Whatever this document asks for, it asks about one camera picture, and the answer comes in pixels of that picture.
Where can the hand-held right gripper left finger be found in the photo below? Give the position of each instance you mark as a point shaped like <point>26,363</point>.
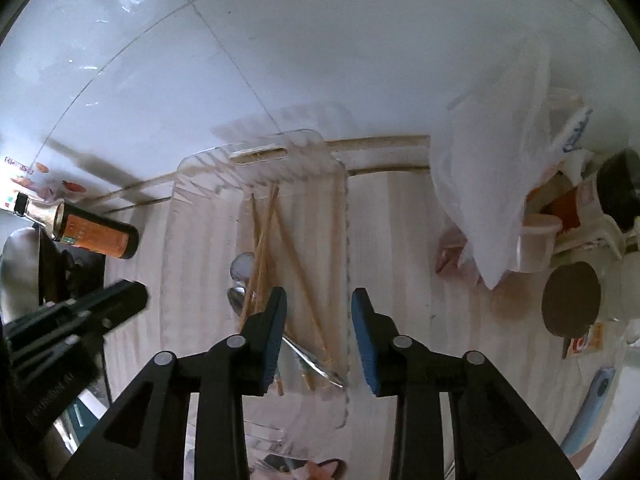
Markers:
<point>275,340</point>

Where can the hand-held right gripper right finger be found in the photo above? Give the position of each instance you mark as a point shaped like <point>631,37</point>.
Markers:
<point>365,340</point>

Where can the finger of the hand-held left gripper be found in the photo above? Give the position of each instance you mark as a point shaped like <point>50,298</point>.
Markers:
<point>100,305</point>

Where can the steel spoon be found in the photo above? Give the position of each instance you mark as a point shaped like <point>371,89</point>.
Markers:
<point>242,266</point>
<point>237,302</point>
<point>320,367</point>

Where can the pile of wooden chopsticks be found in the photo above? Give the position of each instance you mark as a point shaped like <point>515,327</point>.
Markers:
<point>260,240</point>

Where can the clear plastic tray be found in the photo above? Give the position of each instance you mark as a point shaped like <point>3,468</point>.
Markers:
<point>210,240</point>

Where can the black gas stove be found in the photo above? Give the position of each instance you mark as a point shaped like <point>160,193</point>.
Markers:
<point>80,270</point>

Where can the soy sauce bottle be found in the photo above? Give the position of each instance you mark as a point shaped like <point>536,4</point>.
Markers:
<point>85,232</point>

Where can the steel wok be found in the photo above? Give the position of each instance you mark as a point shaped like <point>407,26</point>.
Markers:
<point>20,270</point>

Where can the striped cat print tablecloth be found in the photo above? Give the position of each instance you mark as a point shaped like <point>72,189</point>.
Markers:
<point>400,240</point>

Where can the pink packet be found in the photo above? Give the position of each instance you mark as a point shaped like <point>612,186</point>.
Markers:
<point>450,255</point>

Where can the white plastic cup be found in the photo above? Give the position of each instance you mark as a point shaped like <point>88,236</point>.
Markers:
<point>537,247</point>

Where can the jar with brown lid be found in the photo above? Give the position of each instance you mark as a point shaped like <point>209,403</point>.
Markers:
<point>572,302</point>

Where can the white plastic bag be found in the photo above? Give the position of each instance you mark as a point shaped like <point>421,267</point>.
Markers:
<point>495,170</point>

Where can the small printed box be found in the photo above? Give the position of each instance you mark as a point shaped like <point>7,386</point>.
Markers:
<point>587,342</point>

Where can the blue smartphone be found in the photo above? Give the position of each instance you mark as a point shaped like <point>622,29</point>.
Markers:
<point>592,405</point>

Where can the oil bottle with white lid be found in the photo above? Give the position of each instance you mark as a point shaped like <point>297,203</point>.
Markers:
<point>612,240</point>

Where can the red cap dark bottle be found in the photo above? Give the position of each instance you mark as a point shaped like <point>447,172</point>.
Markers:
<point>620,195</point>

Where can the colourful wall stickers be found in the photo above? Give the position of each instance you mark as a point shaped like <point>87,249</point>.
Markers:
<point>30,175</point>

